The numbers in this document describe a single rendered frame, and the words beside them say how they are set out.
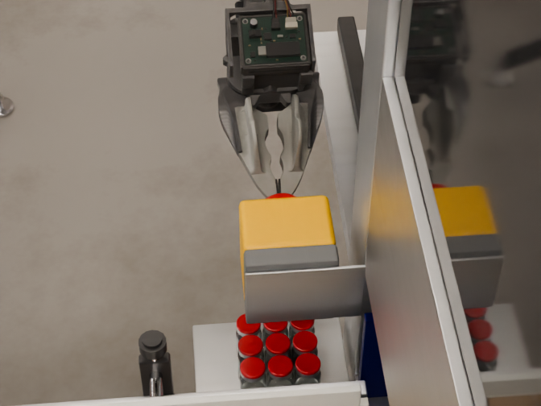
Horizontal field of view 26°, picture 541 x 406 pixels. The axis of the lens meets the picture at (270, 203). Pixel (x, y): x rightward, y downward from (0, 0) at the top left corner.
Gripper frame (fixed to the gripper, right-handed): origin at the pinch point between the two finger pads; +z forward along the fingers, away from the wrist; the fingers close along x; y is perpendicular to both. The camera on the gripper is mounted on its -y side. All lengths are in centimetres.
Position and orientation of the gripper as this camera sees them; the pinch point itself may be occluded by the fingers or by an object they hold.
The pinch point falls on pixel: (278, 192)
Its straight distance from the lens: 98.5
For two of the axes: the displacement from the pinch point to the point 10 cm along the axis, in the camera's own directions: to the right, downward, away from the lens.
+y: 0.3, -3.2, -9.5
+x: 10.0, -0.7, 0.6
